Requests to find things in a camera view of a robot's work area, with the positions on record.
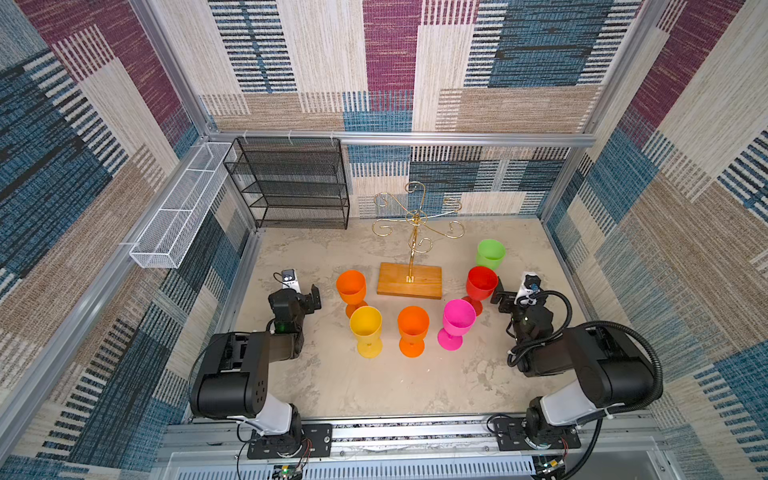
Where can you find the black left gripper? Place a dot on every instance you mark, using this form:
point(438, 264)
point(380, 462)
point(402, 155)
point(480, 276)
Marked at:
point(306, 304)

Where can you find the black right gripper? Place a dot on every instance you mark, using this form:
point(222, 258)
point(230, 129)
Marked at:
point(507, 300)

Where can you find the red wine glass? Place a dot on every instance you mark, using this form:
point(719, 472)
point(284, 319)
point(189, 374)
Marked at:
point(480, 285)

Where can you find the orange wine glass back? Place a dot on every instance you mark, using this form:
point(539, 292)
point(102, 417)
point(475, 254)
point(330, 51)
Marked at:
point(351, 286)

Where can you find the orange wine glass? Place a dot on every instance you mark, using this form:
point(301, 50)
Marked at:
point(351, 286)
point(413, 326)

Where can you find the magenta wine glass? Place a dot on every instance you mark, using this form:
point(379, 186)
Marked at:
point(458, 318)

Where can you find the green wine glass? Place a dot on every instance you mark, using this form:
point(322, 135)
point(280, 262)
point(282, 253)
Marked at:
point(490, 254)

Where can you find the yellow wine glass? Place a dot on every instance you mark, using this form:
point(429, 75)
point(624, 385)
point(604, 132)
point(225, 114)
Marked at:
point(366, 326)

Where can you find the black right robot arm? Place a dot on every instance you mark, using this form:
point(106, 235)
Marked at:
point(617, 370)

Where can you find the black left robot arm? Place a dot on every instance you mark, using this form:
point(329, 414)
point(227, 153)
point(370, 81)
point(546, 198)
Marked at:
point(232, 380)

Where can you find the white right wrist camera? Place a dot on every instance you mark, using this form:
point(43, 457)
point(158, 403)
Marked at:
point(530, 286)

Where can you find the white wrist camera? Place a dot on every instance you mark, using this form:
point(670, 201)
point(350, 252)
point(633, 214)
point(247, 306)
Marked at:
point(288, 279)
point(530, 286)

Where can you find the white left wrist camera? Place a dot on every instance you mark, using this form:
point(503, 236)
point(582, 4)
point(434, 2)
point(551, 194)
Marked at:
point(288, 279)

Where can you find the gold wire wine glass rack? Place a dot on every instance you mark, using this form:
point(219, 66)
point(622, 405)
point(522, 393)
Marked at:
point(410, 279)

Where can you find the black wire shelf rack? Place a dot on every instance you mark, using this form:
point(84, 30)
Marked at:
point(291, 183)

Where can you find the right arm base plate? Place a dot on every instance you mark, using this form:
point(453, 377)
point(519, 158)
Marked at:
point(513, 433)

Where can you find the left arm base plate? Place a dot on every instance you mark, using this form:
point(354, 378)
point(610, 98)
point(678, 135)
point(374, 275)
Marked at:
point(316, 439)

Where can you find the white wire mesh basket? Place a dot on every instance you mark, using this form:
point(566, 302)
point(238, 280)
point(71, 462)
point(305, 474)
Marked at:
point(166, 239)

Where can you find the aluminium front rail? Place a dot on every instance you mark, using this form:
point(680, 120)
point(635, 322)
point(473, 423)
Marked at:
point(629, 446)

